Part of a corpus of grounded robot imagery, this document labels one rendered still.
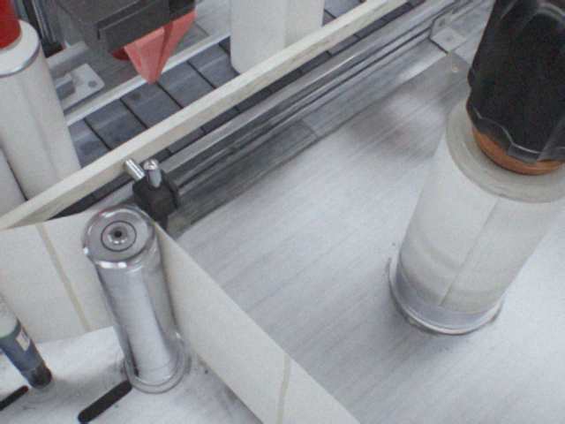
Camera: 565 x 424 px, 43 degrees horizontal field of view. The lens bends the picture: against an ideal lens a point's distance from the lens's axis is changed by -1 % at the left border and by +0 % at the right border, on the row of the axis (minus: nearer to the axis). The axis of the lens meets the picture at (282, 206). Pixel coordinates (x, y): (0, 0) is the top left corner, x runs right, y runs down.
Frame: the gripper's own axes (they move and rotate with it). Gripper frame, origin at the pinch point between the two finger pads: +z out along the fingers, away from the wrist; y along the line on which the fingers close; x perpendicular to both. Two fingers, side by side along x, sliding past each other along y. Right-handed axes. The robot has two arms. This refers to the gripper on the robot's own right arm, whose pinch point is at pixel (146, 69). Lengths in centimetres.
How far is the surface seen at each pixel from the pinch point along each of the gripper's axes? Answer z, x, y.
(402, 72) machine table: 18.4, -1.5, 29.4
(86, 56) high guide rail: 6.0, 9.4, -0.1
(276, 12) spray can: 5.3, 3.0, 14.9
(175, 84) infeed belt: 13.5, 8.4, 7.3
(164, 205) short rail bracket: 10.6, -3.7, -2.4
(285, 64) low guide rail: 10.4, 1.7, 15.0
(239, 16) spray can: 5.9, 5.2, 12.6
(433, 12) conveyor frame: 14.4, 0.3, 34.9
